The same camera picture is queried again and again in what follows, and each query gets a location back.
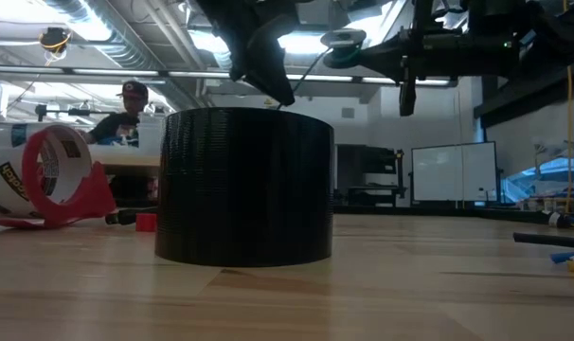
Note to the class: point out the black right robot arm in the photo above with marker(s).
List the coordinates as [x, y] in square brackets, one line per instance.
[543, 28]

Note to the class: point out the whiteboard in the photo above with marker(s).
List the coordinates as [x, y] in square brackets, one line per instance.
[453, 173]

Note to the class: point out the black gantry stand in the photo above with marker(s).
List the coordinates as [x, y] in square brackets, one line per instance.
[59, 113]

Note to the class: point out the person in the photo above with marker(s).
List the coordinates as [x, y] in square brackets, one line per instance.
[121, 125]

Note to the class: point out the black equipment rack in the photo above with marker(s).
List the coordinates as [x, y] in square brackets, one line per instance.
[372, 170]

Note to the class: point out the red tape dispenser white tape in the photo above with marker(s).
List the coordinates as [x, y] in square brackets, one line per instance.
[90, 199]

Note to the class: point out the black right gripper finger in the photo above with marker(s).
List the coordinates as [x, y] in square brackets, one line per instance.
[386, 60]
[386, 44]

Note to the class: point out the grey duct tape roll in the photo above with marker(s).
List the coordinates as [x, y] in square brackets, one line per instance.
[244, 189]

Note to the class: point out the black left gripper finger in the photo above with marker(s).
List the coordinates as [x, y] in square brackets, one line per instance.
[270, 61]
[238, 57]

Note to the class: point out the wall vent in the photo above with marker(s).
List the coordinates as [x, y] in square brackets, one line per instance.
[347, 113]

